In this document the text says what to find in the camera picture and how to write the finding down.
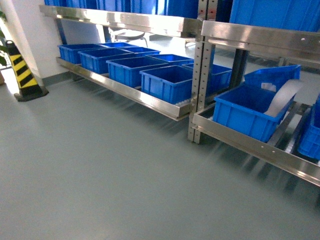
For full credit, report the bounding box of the steel right shelf rack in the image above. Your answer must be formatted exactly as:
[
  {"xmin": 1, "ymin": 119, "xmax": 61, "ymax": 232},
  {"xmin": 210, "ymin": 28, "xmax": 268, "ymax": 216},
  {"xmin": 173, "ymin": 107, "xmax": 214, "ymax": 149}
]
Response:
[{"xmin": 187, "ymin": 19, "xmax": 320, "ymax": 188}]

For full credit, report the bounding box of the blue bin row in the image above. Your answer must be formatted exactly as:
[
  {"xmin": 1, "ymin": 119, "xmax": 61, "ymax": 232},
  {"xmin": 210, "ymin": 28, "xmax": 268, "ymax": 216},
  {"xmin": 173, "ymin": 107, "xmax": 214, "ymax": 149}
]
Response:
[
  {"xmin": 139, "ymin": 65, "xmax": 193, "ymax": 105},
  {"xmin": 78, "ymin": 48, "xmax": 135, "ymax": 74},
  {"xmin": 58, "ymin": 43, "xmax": 105, "ymax": 64},
  {"xmin": 106, "ymin": 56, "xmax": 169, "ymax": 88}
]

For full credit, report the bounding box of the blue bin with grey sheet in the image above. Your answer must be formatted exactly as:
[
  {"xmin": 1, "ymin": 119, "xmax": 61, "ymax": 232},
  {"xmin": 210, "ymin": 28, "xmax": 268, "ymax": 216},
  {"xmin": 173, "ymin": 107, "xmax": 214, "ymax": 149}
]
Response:
[{"xmin": 213, "ymin": 83, "xmax": 294, "ymax": 143}]

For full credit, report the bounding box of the blue bin front left row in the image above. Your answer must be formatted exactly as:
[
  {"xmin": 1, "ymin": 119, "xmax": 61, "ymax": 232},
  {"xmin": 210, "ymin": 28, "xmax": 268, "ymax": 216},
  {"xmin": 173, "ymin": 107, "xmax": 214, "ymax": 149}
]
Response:
[{"xmin": 58, "ymin": 43, "xmax": 105, "ymax": 64}]

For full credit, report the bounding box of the tilted blue bin behind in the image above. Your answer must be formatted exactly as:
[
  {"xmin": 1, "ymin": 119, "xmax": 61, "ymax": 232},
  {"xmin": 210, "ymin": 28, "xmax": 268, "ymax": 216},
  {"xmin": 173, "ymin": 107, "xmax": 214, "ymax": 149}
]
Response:
[{"xmin": 244, "ymin": 65, "xmax": 301, "ymax": 92}]

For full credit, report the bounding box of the grey flexible sheet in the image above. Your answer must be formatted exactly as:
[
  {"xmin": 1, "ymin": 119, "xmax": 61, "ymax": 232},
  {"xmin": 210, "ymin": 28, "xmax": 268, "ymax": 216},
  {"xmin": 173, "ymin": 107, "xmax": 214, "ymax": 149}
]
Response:
[{"xmin": 264, "ymin": 79, "xmax": 304, "ymax": 118}]

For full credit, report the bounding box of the yellow black striped cone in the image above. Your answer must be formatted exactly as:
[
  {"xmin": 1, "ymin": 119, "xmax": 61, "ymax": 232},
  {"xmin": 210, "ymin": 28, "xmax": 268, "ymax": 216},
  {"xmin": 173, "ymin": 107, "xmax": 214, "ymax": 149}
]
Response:
[{"xmin": 5, "ymin": 40, "xmax": 49, "ymax": 102}]

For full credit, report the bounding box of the blue bin far right edge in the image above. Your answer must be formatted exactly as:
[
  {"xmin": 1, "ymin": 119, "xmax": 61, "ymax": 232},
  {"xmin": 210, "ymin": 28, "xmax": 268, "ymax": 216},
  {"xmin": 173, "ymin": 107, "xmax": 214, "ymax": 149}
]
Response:
[{"xmin": 297, "ymin": 95, "xmax": 320, "ymax": 161}]

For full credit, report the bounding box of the green potted plant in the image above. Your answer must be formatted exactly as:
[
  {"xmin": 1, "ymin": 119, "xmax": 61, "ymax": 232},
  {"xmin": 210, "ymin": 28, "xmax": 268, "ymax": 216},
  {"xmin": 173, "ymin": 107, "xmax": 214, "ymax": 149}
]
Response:
[{"xmin": 0, "ymin": 11, "xmax": 8, "ymax": 85}]

